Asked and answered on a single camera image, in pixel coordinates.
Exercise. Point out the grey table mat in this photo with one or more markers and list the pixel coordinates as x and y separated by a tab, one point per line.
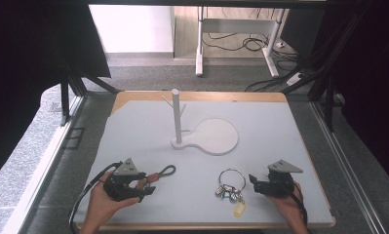
195	165

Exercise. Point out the white key stand with pegs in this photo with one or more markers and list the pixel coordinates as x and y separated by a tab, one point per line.
214	136

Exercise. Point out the white power strip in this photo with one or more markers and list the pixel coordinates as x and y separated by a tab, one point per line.
294	79

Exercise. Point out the person's right hand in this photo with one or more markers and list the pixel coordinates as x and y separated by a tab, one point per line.
288	203

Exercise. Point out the person's left hand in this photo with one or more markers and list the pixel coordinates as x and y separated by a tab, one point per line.
104	203

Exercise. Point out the black curtain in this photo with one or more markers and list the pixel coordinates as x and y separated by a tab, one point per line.
26	65
370	81

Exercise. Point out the white desk frame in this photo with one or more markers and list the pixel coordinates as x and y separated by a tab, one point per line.
234	25

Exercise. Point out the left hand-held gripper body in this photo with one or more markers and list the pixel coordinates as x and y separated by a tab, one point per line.
120	190

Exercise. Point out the aluminium rail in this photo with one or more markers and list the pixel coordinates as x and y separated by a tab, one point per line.
348	169
42	169

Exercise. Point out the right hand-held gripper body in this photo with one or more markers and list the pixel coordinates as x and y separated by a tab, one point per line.
280	185

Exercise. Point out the black metal stand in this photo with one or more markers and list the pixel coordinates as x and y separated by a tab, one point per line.
65	100
328	97

